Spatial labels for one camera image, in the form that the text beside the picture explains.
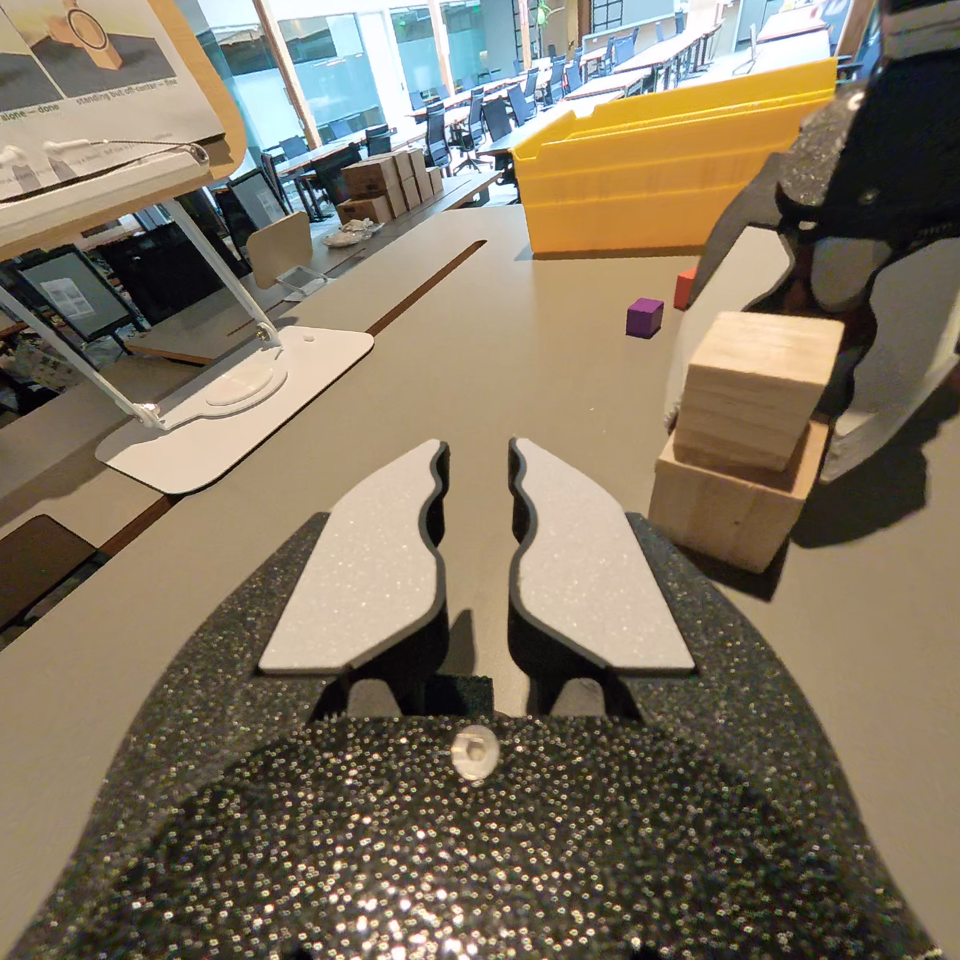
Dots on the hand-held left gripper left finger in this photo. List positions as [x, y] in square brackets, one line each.
[360, 570]

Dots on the large yellow plastic bin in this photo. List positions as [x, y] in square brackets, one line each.
[637, 195]

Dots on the medium plain wooden cube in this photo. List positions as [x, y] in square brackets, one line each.
[750, 390]

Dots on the purple wooden cube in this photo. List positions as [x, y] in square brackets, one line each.
[645, 319]

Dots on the red wooden cube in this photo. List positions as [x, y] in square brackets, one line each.
[684, 289]

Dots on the black framed floor sign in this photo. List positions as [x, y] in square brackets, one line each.
[255, 202]
[71, 296]

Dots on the printed instruction sheet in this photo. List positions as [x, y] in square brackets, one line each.
[112, 90]

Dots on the document stand with white base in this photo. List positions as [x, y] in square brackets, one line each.
[300, 375]

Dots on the large plain wooden cube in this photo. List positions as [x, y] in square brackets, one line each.
[720, 510]

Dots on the row of office chairs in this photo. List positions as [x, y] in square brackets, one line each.
[480, 120]

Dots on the stack of cardboard boxes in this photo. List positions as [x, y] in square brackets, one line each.
[375, 184]

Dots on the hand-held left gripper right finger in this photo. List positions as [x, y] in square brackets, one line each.
[592, 577]

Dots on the crumpled white tissue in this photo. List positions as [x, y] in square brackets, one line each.
[349, 234]

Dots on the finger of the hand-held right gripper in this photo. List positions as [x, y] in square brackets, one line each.
[915, 330]
[731, 277]

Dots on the small wooden board stand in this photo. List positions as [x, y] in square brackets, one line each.
[277, 244]

